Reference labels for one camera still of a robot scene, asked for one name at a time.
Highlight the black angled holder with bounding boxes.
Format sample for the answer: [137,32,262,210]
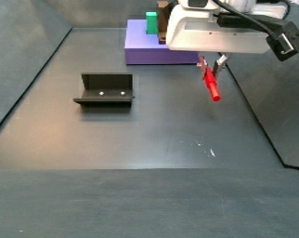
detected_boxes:
[73,73,133,105]

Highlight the brown T-shaped block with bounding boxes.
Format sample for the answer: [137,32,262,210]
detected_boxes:
[157,0,173,45]

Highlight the red peg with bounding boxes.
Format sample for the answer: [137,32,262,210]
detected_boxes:
[202,66,220,101]

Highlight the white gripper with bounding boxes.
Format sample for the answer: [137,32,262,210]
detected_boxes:
[166,0,286,75]

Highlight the purple base board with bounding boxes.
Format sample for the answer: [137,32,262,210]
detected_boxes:
[124,20,200,65]

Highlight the black cable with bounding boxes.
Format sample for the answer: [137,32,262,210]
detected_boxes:
[212,0,292,38]

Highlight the green block left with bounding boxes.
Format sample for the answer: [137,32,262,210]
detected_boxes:
[146,11,158,34]

